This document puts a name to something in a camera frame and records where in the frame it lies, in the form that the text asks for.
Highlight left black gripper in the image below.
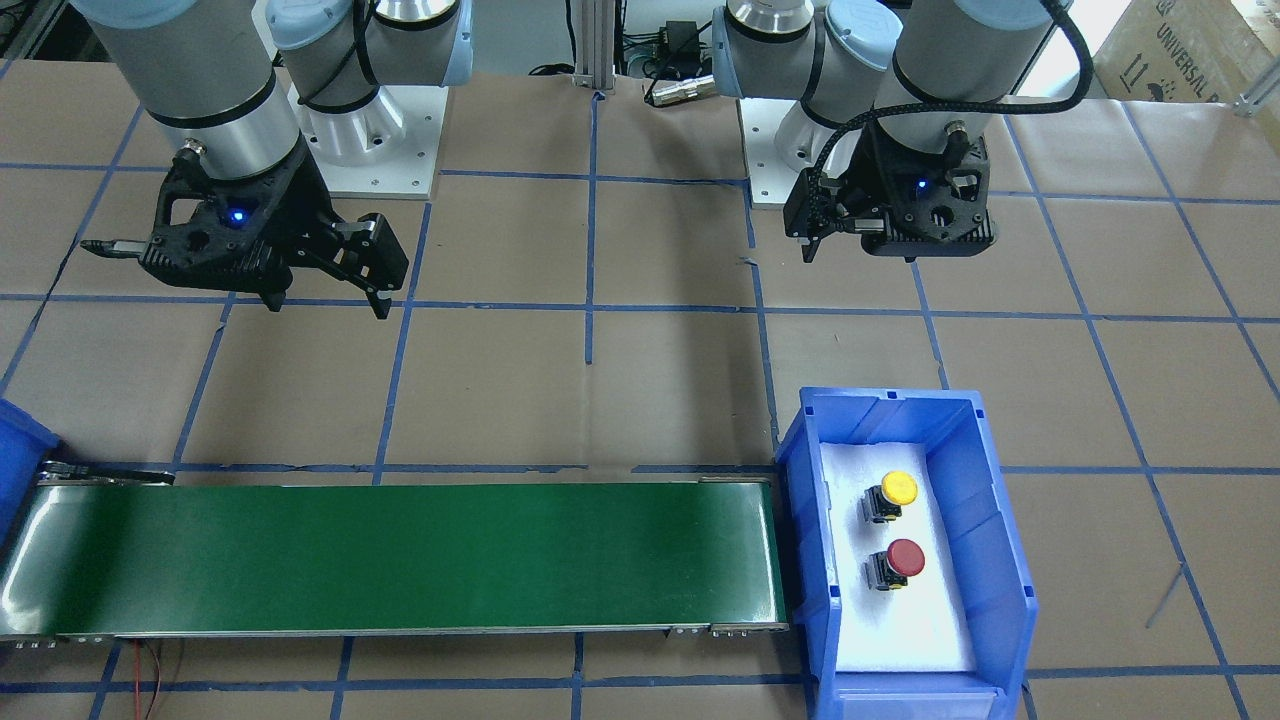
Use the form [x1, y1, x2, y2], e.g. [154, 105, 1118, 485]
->
[867, 120, 998, 263]

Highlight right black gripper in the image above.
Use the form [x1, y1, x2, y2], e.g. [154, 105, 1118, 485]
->
[140, 136, 410, 320]

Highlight yellow push button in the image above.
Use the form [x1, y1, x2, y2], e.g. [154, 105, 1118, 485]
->
[861, 470, 919, 524]

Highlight red push button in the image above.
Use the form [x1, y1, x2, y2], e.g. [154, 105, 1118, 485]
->
[867, 538, 927, 592]

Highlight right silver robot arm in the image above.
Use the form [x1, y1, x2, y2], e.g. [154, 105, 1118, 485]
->
[76, 1, 474, 319]

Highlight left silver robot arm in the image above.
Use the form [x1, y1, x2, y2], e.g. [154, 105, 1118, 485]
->
[710, 1, 1094, 263]

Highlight cardboard box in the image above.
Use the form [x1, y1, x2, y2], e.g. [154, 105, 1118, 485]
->
[1094, 1, 1279, 102]

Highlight black power adapter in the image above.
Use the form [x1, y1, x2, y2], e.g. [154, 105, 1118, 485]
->
[655, 20, 703, 77]

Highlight blue plastic bin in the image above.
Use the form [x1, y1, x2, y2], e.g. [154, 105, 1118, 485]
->
[777, 387, 1038, 719]
[1, 398, 60, 546]

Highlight green conveyor belt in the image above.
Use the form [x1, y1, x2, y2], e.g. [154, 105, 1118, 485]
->
[3, 482, 787, 641]

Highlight white foam pad bin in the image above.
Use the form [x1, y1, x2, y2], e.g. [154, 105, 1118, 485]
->
[819, 443, 977, 673]

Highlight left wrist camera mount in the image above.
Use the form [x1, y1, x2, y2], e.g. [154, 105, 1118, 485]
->
[783, 167, 884, 263]

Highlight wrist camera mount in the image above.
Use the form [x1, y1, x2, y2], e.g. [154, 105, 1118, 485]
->
[78, 238, 150, 261]
[783, 167, 884, 263]

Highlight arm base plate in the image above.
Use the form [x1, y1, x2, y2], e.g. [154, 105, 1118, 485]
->
[739, 97, 833, 210]
[293, 86, 451, 201]

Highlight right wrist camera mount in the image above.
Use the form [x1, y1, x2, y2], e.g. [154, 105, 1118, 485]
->
[78, 238, 150, 261]

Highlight aluminium frame post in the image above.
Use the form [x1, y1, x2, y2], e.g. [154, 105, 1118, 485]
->
[570, 1, 621, 95]

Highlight red and black wires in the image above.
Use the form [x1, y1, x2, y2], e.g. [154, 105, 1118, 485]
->
[128, 641, 191, 720]

